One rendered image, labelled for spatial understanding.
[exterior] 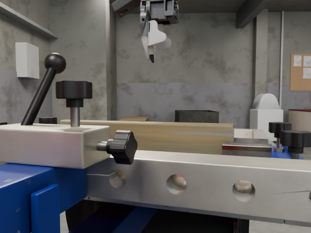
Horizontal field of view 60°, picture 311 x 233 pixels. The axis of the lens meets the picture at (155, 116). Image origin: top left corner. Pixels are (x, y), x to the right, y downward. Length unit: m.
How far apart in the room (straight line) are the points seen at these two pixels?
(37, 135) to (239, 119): 7.86
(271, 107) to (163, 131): 6.96
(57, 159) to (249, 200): 0.19
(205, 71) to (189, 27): 1.33
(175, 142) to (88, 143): 0.30
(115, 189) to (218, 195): 0.11
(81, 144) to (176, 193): 0.12
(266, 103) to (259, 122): 0.51
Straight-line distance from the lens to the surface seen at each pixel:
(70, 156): 0.27
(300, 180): 0.29
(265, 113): 7.36
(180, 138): 0.53
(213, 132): 0.52
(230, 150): 0.51
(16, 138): 0.30
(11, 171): 0.28
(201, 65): 7.91
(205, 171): 0.29
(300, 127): 7.61
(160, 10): 0.69
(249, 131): 1.11
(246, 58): 8.19
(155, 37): 0.67
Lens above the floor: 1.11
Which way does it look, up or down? 3 degrees down
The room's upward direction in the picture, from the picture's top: straight up
